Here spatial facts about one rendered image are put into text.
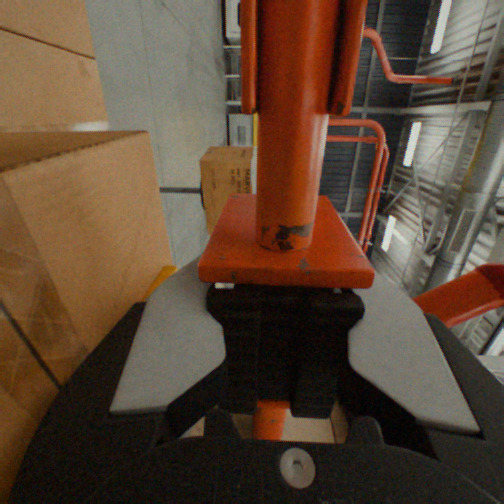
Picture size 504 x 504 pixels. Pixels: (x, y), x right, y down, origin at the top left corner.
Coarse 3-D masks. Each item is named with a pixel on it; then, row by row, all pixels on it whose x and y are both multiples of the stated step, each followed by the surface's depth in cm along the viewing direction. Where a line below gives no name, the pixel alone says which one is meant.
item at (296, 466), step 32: (224, 416) 5; (160, 448) 4; (192, 448) 4; (224, 448) 4; (256, 448) 4; (288, 448) 4; (320, 448) 4; (352, 448) 4; (384, 448) 4; (128, 480) 4; (160, 480) 4; (192, 480) 4; (224, 480) 4; (256, 480) 4; (288, 480) 4; (320, 480) 4; (352, 480) 4; (384, 480) 4; (416, 480) 4; (448, 480) 4
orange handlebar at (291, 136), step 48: (240, 0) 6; (288, 0) 6; (336, 0) 6; (288, 48) 6; (336, 48) 7; (288, 96) 7; (336, 96) 7; (288, 144) 7; (288, 192) 8; (288, 240) 9
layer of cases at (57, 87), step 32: (0, 0) 45; (32, 0) 51; (64, 0) 60; (0, 32) 46; (32, 32) 52; (64, 32) 61; (0, 64) 46; (32, 64) 53; (64, 64) 62; (96, 64) 74; (0, 96) 47; (32, 96) 53; (64, 96) 62; (96, 96) 75; (0, 128) 47; (32, 128) 54; (64, 128) 63; (96, 128) 76
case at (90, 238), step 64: (0, 192) 11; (64, 192) 15; (128, 192) 22; (0, 256) 11; (64, 256) 15; (128, 256) 22; (0, 320) 11; (64, 320) 15; (0, 384) 11; (0, 448) 11
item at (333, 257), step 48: (240, 240) 10; (336, 240) 10; (240, 288) 9; (288, 288) 8; (240, 336) 9; (288, 336) 10; (336, 336) 8; (240, 384) 10; (288, 384) 11; (336, 384) 10
